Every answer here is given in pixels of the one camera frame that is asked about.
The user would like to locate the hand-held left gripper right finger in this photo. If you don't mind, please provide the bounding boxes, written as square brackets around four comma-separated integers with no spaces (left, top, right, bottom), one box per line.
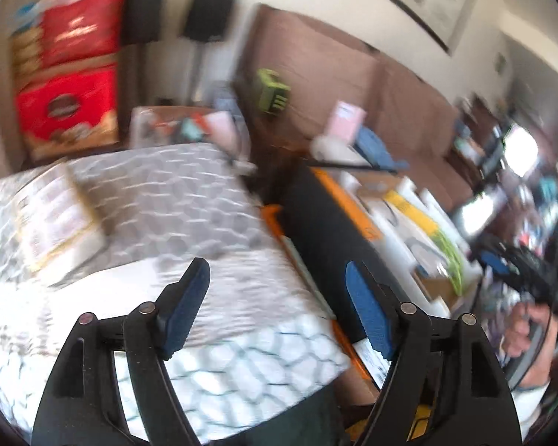
[345,260,524,446]

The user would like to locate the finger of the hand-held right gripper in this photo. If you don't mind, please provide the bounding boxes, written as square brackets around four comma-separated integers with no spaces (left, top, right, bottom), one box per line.
[474,237,526,284]

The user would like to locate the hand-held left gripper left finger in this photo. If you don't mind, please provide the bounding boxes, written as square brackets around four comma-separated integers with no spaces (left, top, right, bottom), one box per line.
[32,257,211,446]

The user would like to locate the white cardboard box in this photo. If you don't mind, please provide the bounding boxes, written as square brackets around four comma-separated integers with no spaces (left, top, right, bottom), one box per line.
[353,174,480,317]

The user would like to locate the gold tissue pack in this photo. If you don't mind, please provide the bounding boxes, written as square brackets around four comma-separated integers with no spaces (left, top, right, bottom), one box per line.
[12,160,108,275]

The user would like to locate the person's right forearm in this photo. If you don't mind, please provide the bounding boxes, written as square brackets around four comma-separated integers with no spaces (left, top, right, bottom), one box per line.
[511,367,558,433]

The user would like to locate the person's right hand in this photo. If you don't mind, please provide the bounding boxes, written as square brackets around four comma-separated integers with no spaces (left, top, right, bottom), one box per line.
[500,300,556,372]

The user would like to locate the black chair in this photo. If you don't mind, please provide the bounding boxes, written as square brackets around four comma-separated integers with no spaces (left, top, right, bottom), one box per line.
[279,162,429,335]

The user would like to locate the stone pattern blanket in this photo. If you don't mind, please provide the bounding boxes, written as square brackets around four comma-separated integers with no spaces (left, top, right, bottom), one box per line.
[0,142,354,444]

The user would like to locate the long orange box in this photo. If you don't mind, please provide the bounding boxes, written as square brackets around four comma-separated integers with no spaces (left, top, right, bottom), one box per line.
[314,169,382,242]

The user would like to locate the dark wooden cabinet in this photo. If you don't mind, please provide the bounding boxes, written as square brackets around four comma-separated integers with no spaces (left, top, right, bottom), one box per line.
[449,95,505,182]

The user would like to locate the blue massager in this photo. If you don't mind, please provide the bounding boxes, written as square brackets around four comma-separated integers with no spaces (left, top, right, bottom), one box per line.
[353,127,410,172]

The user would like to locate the white dome device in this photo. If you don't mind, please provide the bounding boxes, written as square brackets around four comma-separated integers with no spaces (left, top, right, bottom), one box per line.
[309,135,359,163]

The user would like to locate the pink box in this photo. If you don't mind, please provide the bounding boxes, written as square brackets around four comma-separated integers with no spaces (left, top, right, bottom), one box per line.
[325,100,368,142]

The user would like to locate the brown carton of clutter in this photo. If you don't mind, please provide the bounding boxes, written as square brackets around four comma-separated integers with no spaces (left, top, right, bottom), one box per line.
[130,104,243,149]

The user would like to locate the red gift box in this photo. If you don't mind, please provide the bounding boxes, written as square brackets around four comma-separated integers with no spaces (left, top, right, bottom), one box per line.
[15,64,122,161]

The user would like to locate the green black radio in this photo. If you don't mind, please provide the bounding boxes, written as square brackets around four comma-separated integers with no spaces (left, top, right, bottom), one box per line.
[253,69,293,114]

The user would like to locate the brown sofa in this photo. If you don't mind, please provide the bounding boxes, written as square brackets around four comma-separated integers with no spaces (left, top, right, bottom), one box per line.
[235,4,475,210]

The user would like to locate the black speaker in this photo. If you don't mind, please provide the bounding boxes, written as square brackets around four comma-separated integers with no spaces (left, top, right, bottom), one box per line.
[121,0,166,45]
[182,0,237,42]

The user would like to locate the red gift bag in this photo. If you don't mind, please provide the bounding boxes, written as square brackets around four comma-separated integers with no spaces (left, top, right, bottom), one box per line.
[39,0,128,68]

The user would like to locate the blue tissue packet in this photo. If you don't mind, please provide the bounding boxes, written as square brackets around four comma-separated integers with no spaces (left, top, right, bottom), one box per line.
[12,2,45,33]

